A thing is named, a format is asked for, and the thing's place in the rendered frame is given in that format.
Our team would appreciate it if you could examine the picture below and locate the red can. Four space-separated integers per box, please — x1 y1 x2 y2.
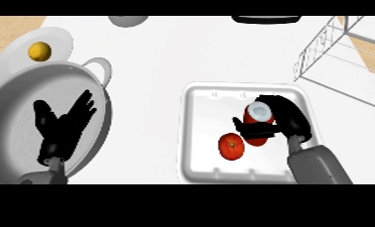
242 101 276 148

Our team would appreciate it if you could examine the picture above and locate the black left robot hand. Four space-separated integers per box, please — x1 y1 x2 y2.
32 89 97 168

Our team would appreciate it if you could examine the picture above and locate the white plate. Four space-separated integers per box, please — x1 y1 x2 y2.
0 27 75 83

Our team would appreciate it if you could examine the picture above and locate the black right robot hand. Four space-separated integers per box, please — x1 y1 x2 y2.
232 94 313 145

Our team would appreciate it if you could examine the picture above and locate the yellow lemon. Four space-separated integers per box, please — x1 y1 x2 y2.
26 41 53 62

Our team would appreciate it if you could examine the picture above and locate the white tray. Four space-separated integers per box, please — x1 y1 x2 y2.
177 81 325 185

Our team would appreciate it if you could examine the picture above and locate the grey bowl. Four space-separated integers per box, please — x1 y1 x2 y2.
106 16 149 29

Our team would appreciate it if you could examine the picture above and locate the grey wire tiered shelf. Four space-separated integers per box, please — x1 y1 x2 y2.
291 16 375 107

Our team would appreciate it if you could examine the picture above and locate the grey pan with handle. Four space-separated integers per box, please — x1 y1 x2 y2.
0 57 114 185

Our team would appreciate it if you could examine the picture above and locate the black appliance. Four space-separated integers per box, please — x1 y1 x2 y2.
230 16 302 25

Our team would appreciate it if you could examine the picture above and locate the red tomato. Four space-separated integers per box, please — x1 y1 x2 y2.
217 132 246 162

